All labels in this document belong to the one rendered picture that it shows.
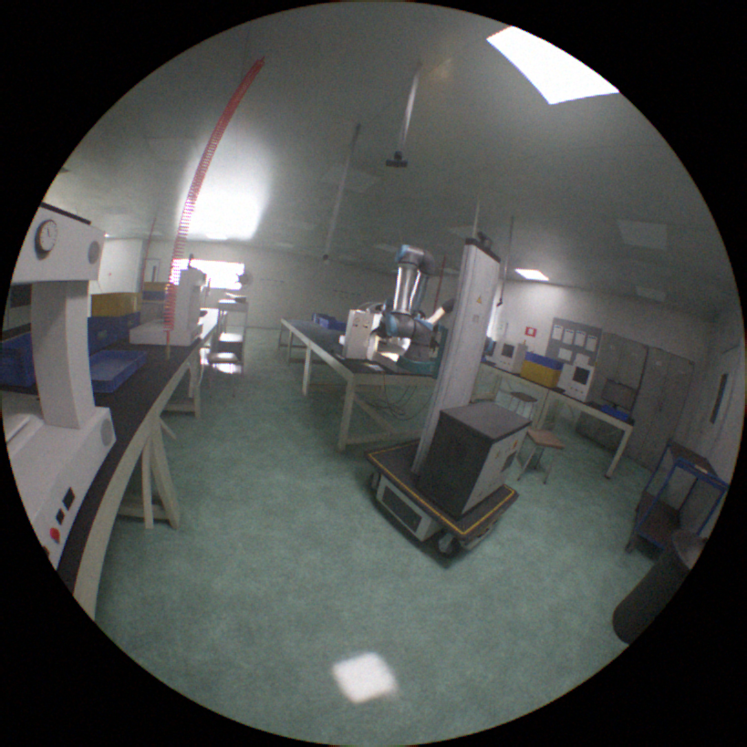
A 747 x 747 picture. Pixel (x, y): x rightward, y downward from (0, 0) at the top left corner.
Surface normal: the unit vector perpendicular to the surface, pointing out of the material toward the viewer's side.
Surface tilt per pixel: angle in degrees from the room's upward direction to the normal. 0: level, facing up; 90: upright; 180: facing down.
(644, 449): 90
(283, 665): 0
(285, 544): 0
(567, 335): 90
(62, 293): 90
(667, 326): 90
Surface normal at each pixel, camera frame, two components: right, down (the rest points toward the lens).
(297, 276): 0.46, 0.30
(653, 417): -0.87, -0.04
